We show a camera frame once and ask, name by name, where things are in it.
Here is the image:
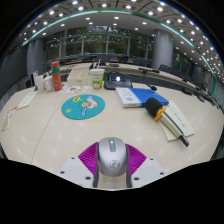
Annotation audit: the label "pale green notepad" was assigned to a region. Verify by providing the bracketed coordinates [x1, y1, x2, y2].
[159, 100, 196, 142]

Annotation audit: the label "dark conference microphone console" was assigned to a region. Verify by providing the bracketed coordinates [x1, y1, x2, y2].
[103, 72, 134, 91]

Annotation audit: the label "long curved conference desk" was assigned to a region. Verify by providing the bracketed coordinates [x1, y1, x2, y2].
[59, 63, 214, 104]

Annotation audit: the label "colourful sticker sheet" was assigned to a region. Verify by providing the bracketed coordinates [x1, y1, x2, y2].
[59, 84, 90, 94]

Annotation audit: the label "silver grey computer mouse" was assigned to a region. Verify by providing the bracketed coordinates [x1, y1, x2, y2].
[96, 137, 129, 178]

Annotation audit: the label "white paper cup green print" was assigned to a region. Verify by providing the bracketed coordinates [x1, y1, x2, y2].
[89, 68, 106, 90]

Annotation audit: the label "handheld microphone black foam head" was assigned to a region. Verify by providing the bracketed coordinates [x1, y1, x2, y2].
[144, 97, 190, 148]

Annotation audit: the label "dark office chairs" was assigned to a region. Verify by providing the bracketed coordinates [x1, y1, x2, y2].
[64, 54, 209, 104]

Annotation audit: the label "red thermos bottle green band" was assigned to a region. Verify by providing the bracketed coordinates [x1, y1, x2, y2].
[50, 60, 63, 92]

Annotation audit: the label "blue and white book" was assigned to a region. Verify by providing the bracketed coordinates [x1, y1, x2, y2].
[115, 87, 170, 108]

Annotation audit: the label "round teal cartoon mouse pad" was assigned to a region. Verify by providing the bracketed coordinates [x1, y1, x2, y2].
[61, 94, 106, 120]

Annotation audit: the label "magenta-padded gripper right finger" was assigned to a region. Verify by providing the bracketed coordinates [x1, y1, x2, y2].
[125, 143, 166, 189]

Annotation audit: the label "ceiling spot lights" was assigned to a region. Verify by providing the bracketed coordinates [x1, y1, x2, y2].
[21, 0, 224, 73]

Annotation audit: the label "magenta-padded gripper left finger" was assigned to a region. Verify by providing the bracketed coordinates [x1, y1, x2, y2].
[58, 141, 101, 189]

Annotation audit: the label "red and white leaflet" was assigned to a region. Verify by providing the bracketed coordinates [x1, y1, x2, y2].
[1, 105, 18, 133]

